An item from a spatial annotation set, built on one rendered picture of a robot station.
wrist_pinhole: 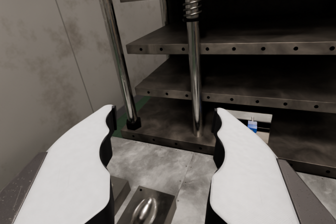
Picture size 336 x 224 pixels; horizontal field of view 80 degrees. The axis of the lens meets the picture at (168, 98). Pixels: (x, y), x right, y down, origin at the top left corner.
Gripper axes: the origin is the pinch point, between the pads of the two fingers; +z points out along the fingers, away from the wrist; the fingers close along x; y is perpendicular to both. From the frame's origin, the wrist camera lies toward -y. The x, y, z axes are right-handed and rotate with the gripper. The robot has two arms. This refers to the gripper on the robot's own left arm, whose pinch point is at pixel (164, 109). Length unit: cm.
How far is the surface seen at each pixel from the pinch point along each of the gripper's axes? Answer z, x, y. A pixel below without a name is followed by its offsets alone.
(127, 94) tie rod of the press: 91, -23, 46
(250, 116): 73, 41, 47
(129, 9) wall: 294, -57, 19
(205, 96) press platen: 81, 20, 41
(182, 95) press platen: 86, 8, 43
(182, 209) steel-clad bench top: 36, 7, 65
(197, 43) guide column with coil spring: 79, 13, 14
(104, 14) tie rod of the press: 91, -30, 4
